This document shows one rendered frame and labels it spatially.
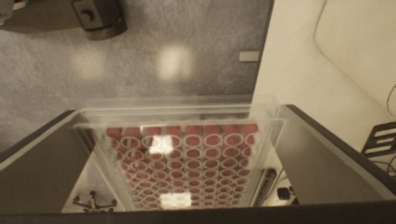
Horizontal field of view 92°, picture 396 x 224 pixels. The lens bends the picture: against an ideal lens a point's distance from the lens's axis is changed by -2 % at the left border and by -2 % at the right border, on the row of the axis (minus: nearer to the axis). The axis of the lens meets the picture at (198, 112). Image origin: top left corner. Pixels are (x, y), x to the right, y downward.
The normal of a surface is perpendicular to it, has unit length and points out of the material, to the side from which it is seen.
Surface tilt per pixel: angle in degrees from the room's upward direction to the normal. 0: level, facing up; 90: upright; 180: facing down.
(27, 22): 0
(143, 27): 0
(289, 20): 0
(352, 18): 91
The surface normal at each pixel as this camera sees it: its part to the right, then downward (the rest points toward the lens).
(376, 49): -1.00, 0.01
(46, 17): 0.04, 0.66
